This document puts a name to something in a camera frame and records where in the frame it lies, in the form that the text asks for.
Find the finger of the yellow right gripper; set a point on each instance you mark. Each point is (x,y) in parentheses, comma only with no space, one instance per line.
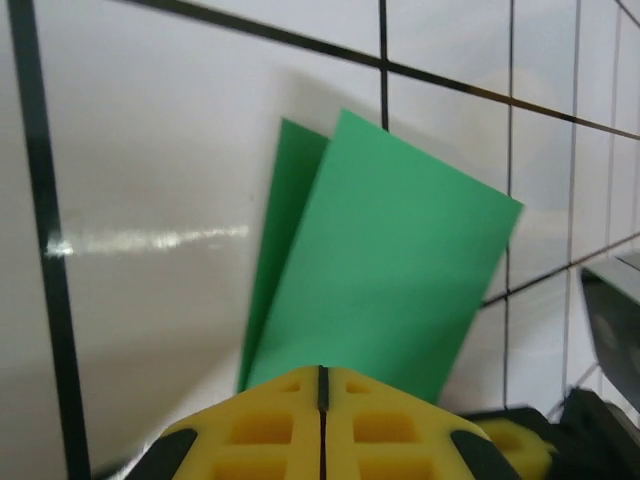
(520,450)

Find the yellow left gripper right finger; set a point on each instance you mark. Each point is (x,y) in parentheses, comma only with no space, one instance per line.
(390,430)

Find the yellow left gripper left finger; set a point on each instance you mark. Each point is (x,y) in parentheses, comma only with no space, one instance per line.
(260,430)

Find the green square paper sheet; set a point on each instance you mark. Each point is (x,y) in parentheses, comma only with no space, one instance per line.
(390,250)

